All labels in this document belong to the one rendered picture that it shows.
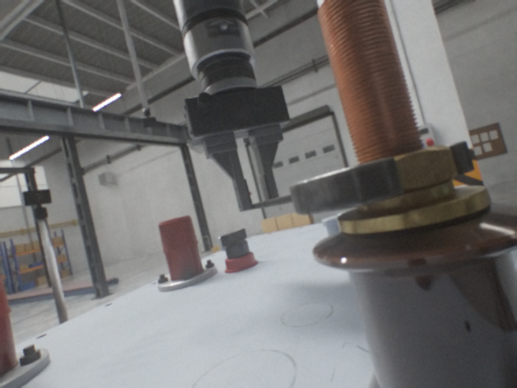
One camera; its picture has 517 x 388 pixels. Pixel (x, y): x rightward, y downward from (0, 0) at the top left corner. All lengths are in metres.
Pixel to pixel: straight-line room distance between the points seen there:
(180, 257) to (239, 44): 0.41
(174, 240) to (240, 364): 0.39
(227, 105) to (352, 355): 0.29
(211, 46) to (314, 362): 0.34
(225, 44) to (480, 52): 13.73
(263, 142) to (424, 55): 4.93
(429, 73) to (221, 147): 4.90
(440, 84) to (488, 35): 9.15
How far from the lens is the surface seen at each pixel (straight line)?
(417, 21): 5.43
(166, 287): 0.62
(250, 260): 0.61
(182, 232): 0.62
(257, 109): 0.39
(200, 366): 0.29
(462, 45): 14.05
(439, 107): 5.09
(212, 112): 0.38
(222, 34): 0.41
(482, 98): 13.67
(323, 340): 0.27
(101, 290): 9.88
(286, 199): 0.24
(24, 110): 9.49
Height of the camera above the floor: 1.48
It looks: 3 degrees up
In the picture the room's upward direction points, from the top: 14 degrees counter-clockwise
